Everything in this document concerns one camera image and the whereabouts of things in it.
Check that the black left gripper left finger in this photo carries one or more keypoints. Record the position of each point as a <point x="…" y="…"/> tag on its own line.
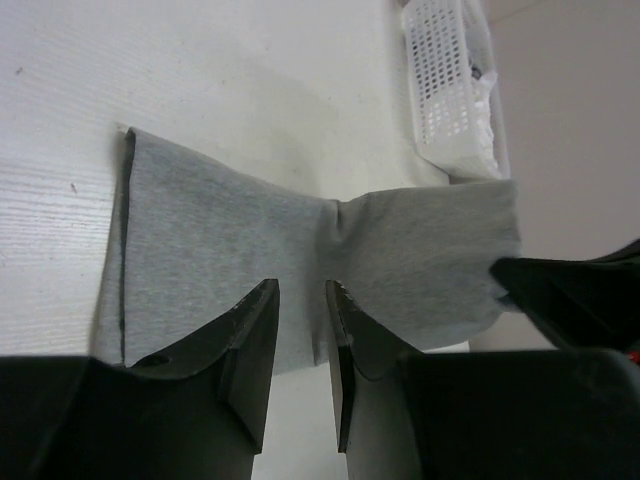
<point x="193" y="410"/>

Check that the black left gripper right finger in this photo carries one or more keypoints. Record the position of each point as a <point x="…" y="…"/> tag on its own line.
<point x="404" y="414"/>

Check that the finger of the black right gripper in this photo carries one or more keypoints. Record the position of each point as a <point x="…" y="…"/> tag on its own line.
<point x="577" y="304"/>

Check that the grey tank top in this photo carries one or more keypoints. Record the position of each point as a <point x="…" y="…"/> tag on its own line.
<point x="190" y="237"/>

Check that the white crumpled tank top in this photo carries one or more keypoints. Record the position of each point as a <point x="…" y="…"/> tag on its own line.
<point x="482" y="85"/>

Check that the white plastic basket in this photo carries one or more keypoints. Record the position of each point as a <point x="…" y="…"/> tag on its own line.
<point x="445" y="41"/>

